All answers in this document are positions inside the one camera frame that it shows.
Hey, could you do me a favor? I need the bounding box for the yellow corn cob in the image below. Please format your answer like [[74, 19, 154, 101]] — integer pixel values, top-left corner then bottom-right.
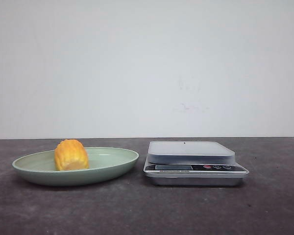
[[54, 139, 89, 171]]

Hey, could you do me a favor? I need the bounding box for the silver digital kitchen scale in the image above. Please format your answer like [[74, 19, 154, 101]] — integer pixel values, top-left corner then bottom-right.
[[143, 141, 249, 187]]

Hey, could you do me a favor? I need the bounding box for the green round plate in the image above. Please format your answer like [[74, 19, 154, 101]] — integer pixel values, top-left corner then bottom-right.
[[12, 147, 139, 187]]

